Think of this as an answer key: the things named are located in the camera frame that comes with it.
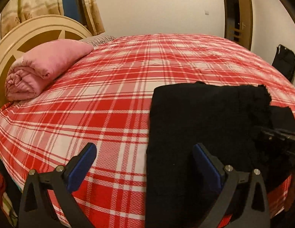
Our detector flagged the black pants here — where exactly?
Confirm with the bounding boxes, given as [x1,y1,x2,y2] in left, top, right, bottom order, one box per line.
[146,81,295,228]

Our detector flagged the brown wooden door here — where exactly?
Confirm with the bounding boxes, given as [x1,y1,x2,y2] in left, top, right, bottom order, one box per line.
[235,0,254,50]

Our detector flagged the grey fringed pillow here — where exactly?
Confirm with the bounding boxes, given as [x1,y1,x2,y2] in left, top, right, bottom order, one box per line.
[80,34,117,46]

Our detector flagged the red plaid bed sheet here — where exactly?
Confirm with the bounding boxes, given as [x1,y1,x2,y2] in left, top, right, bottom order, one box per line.
[0,34,295,228]

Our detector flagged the cream wooden headboard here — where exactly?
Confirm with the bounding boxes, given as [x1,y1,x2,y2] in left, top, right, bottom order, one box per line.
[0,15,92,114]

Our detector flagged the pink folded blanket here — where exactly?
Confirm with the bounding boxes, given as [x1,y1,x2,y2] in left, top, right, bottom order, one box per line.
[5,40,94,101]

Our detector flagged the wooden chair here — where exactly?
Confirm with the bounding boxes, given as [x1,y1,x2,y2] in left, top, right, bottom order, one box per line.
[227,27,242,44]

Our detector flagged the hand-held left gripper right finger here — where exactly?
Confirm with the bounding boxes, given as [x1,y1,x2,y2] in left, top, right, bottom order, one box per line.
[193,143,271,228]

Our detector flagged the black luggage bag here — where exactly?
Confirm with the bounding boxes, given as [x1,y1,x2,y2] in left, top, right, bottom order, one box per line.
[271,44,295,82]

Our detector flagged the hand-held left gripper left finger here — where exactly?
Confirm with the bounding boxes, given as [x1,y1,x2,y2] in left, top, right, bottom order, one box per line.
[18,142,98,228]

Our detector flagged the red and striped cloth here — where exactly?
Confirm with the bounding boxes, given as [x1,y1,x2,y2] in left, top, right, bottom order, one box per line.
[0,166,20,227]

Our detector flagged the window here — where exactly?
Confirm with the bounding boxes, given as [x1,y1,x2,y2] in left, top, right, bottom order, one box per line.
[61,0,87,26]

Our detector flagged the brown door frame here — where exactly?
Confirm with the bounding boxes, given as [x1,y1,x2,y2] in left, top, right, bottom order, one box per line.
[221,0,240,43]

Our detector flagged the beige floral curtain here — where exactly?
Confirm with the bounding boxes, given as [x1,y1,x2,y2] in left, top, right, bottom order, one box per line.
[0,0,65,38]
[79,0,105,36]

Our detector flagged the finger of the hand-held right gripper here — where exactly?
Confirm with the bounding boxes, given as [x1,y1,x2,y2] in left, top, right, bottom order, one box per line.
[255,126,295,157]

